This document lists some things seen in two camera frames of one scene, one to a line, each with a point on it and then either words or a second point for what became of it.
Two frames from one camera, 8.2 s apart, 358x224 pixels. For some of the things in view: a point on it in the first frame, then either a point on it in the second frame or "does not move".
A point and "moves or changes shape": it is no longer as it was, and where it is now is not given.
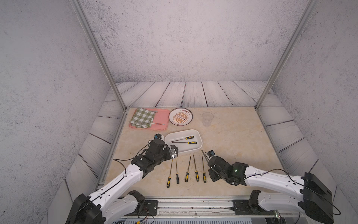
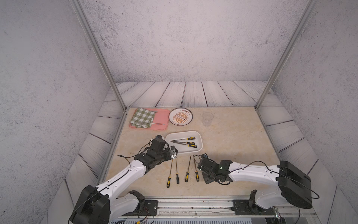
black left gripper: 169,155 does not move
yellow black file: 186,138 does not move
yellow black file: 204,174 moves or changes shape
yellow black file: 196,171 does not move
